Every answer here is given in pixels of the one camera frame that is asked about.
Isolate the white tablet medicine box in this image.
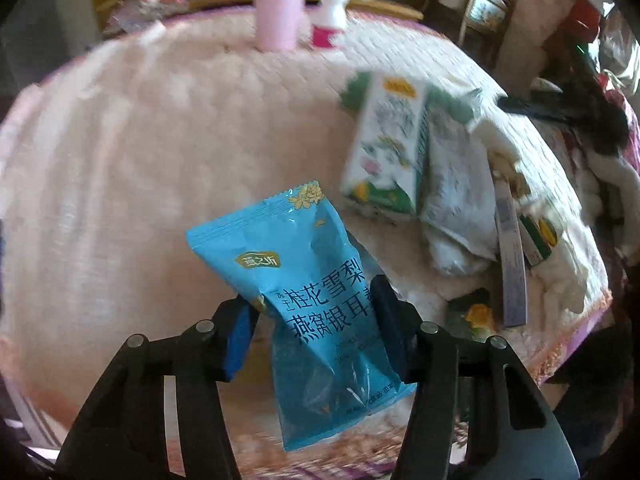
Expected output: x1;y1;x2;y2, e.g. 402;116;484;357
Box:
494;178;528;327

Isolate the green white milk carton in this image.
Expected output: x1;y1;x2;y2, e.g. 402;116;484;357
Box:
341;72;431;217

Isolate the blue snack packet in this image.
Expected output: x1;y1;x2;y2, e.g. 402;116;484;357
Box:
186;181;413;451

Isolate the green cracker packet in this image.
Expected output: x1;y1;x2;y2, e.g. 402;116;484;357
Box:
445;287;497;342

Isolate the wooden chair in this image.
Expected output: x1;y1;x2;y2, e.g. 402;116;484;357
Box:
436;0;518;70

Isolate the white pink-label pill bottle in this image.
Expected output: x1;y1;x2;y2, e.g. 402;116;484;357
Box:
311;0;349;49

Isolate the pink quilted table cover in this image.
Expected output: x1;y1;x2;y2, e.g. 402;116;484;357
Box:
1;10;611;479

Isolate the pink water bottle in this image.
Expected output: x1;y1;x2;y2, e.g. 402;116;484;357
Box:
254;0;306;52

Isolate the wooden tv cabinet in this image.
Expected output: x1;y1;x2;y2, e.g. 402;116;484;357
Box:
96;0;423;24

